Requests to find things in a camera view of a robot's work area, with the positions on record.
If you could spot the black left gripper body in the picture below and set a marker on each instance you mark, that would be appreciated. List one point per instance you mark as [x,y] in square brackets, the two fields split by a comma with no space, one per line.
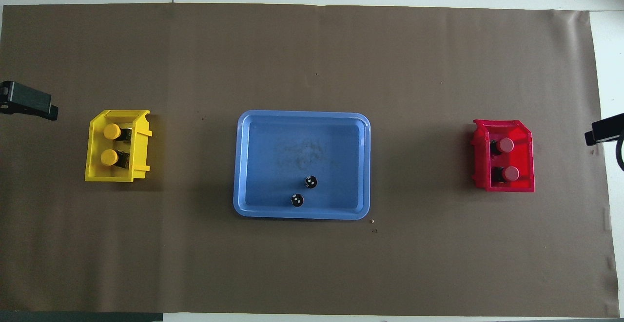
[27,99]

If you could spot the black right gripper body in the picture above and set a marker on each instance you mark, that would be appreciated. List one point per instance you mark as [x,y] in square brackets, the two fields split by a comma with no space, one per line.
[612,129]

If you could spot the yellow push button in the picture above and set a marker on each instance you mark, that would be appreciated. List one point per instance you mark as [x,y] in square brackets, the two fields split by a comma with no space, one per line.
[112,131]
[108,157]

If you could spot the red push button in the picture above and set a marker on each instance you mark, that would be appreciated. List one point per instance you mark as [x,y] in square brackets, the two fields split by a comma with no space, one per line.
[506,145]
[511,173]

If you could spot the blue plastic tray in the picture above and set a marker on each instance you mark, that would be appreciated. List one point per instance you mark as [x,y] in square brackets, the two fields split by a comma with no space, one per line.
[292,142]

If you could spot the yellow plastic bin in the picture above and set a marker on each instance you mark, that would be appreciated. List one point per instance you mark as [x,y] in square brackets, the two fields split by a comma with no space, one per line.
[95,171]

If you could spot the red plastic bin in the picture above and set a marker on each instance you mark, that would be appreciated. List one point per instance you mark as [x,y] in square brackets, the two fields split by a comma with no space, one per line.
[524,166]

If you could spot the black cylindrical capacitor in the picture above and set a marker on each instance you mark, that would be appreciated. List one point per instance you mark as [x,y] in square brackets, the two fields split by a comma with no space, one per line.
[297,200]
[311,182]

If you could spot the brown paper table mat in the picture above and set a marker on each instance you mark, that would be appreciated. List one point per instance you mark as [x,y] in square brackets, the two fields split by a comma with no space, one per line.
[312,273]

